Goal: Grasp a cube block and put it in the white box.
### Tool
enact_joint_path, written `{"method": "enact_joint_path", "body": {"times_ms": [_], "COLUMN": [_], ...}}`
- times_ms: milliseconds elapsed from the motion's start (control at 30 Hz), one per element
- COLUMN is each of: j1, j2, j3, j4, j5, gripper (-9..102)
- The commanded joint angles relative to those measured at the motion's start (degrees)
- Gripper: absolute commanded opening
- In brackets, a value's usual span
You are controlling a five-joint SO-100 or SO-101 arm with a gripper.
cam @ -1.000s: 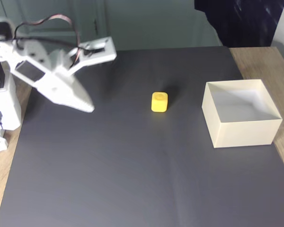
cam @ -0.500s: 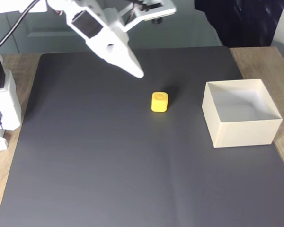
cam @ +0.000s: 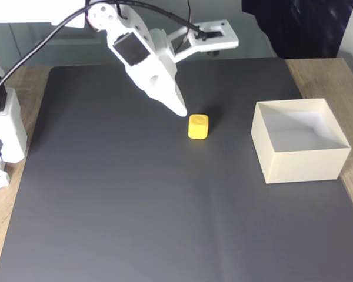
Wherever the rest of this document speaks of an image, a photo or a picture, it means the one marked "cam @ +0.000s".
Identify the yellow cube block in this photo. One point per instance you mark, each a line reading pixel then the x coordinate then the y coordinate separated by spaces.
pixel 198 127

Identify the white open cardboard box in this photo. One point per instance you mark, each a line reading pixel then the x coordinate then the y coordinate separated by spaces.
pixel 300 167

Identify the black cloth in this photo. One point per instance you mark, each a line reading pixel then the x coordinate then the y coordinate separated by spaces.
pixel 297 26

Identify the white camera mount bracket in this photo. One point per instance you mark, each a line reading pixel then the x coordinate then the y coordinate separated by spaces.
pixel 223 41

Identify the dark grey table mat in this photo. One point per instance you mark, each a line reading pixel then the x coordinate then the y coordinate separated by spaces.
pixel 135 191

